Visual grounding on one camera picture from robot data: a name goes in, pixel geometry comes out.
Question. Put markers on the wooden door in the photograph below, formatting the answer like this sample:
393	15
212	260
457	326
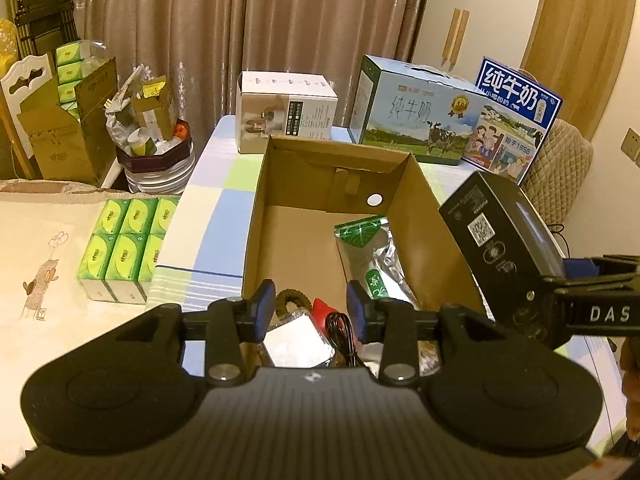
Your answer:
576	49

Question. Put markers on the dark blue milk carton box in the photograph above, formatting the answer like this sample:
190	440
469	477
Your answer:
514	122

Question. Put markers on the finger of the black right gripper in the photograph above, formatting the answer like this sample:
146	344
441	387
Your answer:
606	305

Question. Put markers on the green tissue pack bundle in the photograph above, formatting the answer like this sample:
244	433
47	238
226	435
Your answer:
122	252

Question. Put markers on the cotton swabs plastic bag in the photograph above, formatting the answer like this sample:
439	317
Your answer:
429	362

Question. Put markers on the dark brown hair scrunchie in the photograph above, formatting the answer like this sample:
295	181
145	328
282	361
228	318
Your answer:
291	296

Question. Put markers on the white appliance box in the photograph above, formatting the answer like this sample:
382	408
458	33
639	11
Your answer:
281	104

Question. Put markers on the quilted beige chair cover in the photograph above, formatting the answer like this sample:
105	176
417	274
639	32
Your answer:
558	173

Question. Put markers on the silver green tea pouch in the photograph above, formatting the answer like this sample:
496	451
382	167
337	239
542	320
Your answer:
369	256

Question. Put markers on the beige embroidered bedsheet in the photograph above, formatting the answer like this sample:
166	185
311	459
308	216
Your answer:
45	312

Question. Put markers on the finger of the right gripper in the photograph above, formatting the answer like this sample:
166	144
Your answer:
600	266

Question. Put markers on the dark folded rack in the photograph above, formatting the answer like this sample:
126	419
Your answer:
42	25

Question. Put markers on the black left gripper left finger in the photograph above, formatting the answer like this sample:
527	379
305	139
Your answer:
142	381

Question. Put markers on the light blue milk carton box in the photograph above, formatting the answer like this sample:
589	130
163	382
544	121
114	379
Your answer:
416	109

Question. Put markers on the red small object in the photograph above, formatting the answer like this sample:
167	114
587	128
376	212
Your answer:
319	312

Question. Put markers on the person's right hand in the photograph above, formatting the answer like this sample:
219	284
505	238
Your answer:
629	364

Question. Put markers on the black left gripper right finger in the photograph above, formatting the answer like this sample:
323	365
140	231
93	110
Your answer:
495	389

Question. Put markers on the open yellow cardboard box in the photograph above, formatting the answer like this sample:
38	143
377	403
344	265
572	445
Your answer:
66	127

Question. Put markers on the plaid tablecloth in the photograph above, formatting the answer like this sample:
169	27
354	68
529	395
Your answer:
203	252

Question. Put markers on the black product box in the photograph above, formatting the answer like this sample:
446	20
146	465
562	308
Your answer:
510	252

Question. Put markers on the beige curtain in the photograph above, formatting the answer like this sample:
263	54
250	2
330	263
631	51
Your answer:
203	45

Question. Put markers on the bin of clutter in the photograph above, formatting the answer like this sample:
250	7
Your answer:
153	144

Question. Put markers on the double wall socket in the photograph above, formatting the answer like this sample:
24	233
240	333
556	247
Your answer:
631	146

